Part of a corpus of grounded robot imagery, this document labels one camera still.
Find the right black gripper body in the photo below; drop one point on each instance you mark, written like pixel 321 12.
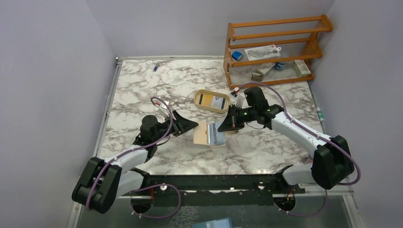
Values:
pixel 242 116

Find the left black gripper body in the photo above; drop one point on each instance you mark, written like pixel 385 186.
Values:
pixel 163 128

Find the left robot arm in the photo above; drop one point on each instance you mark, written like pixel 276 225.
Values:
pixel 104 180

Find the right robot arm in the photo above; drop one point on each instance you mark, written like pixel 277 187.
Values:
pixel 331 158

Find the yellow white card in tray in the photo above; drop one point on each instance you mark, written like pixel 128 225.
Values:
pixel 213 101

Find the tan oval tray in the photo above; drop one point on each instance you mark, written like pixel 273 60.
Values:
pixel 202 91

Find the blue small box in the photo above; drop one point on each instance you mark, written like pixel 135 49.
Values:
pixel 237 56

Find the blue white cup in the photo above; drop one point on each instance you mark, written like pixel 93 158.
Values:
pixel 280 65

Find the orange wooden rack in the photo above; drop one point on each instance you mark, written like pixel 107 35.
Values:
pixel 276 46

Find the white packaged item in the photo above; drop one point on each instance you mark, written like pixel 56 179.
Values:
pixel 263 52

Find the green white box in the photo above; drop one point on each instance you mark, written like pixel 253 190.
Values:
pixel 301 68

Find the blue object at bottom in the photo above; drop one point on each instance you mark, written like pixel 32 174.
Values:
pixel 218 223

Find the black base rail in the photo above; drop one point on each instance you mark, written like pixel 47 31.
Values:
pixel 213 190

